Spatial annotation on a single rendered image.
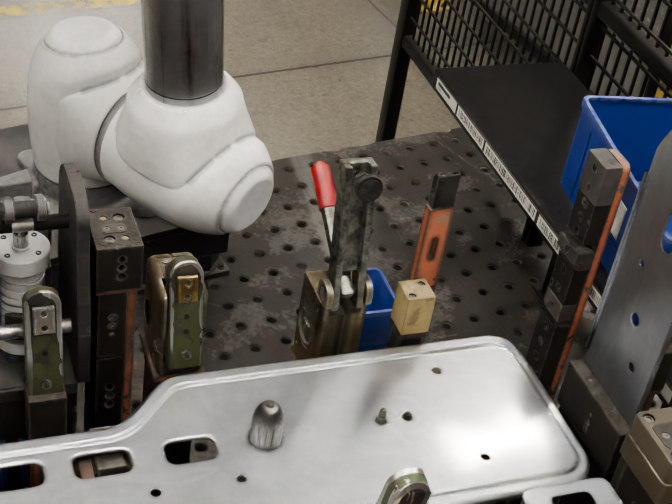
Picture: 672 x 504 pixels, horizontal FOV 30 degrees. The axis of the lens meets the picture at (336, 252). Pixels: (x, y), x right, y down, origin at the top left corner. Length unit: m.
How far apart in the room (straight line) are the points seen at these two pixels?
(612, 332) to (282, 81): 2.57
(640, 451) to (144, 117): 0.73
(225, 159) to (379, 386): 0.40
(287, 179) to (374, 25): 2.14
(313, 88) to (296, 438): 2.64
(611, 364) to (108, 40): 0.79
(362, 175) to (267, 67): 2.65
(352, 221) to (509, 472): 0.31
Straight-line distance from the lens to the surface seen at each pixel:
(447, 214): 1.37
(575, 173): 1.64
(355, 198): 1.32
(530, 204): 1.65
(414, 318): 1.39
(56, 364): 1.31
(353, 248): 1.34
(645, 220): 1.32
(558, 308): 1.54
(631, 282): 1.36
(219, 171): 1.60
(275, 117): 3.68
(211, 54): 1.56
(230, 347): 1.82
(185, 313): 1.33
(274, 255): 1.99
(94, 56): 1.71
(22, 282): 1.33
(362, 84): 3.91
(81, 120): 1.72
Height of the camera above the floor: 1.92
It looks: 37 degrees down
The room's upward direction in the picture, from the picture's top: 10 degrees clockwise
